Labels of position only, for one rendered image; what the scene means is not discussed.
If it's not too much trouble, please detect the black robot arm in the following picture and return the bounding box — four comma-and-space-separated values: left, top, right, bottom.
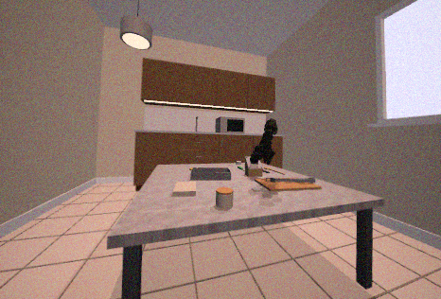
250, 118, 278, 164

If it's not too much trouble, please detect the grey cylinder with orange top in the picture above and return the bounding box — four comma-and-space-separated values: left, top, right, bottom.
216, 187, 234, 209

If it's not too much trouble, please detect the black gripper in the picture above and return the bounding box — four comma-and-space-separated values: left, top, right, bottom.
260, 141, 275, 165

